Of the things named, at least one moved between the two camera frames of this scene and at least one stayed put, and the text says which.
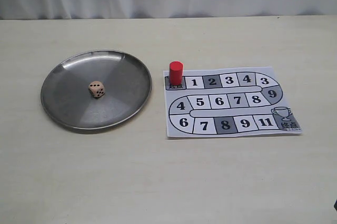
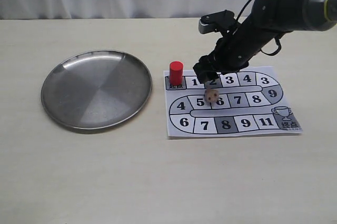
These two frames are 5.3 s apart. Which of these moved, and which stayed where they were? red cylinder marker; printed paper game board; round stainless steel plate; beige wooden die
Moved: beige wooden die
Stayed: red cylinder marker; printed paper game board; round stainless steel plate
